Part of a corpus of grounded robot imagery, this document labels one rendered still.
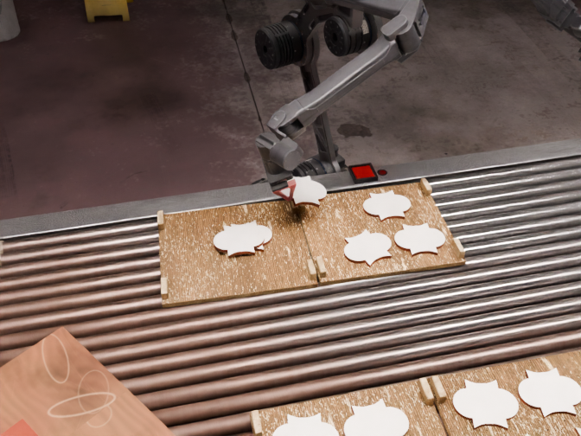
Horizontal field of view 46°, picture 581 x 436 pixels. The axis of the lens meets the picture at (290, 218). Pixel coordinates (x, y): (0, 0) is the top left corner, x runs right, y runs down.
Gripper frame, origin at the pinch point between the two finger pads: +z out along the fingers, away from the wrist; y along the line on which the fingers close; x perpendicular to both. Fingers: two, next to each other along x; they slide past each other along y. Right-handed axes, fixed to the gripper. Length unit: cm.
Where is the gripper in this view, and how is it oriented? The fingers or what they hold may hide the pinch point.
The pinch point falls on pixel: (286, 189)
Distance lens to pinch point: 191.8
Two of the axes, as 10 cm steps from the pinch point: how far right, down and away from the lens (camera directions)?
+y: 2.3, 7.0, -6.8
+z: 2.7, 6.3, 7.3
